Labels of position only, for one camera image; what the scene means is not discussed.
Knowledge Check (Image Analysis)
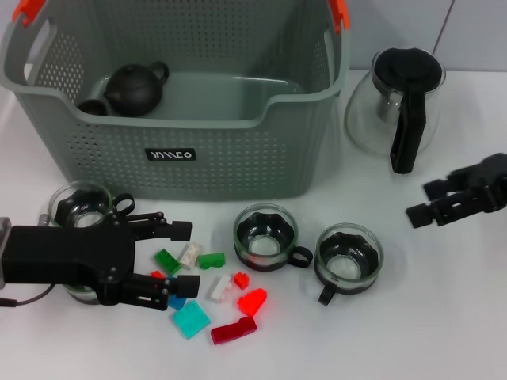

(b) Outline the green flat toy brick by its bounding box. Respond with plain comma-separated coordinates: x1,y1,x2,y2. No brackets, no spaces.
153,248,183,276

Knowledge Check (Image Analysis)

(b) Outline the white toy brick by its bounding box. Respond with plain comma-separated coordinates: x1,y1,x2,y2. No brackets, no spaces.
177,243,204,270
208,274,234,305

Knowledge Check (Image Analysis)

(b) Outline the grey-green perforated storage bin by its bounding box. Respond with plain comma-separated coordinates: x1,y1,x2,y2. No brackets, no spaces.
0,0,353,201

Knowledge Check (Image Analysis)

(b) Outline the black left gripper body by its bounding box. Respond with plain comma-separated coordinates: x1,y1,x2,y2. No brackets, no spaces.
2,213,138,308

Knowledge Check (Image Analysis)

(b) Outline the small black clay cup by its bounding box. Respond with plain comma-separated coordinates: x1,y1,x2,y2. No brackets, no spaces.
77,98,110,118

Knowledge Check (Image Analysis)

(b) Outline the glass pitcher with black handle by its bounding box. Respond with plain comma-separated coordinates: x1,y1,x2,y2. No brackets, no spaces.
343,46,448,175

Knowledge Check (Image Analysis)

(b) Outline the glass teacup with black holder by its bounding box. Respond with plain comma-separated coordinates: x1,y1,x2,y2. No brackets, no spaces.
46,180,136,230
63,281,100,306
313,223,385,306
232,202,314,273

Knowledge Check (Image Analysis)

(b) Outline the green car-shaped toy brick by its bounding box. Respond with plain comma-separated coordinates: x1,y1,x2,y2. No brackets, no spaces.
196,253,227,271

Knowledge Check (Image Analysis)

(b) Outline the black clay teapot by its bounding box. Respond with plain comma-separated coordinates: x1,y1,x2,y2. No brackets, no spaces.
103,61,170,118

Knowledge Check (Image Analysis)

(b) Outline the grey left arm cable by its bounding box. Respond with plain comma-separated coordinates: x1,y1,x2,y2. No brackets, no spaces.
0,283,55,308

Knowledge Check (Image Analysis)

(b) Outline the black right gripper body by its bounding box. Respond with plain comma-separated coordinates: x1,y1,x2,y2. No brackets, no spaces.
474,152,507,214

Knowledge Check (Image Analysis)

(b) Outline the dark red long brick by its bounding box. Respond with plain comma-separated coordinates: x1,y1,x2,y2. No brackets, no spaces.
210,315,258,346

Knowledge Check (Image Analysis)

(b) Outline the blue toy brick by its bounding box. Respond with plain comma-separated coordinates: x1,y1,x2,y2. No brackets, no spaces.
164,276,187,310

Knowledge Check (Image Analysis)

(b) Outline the bright red sloped brick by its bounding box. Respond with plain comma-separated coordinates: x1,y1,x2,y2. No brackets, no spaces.
237,287,269,317

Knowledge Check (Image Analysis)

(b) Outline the teal square toy brick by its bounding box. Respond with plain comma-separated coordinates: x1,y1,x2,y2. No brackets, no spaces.
170,299,212,340

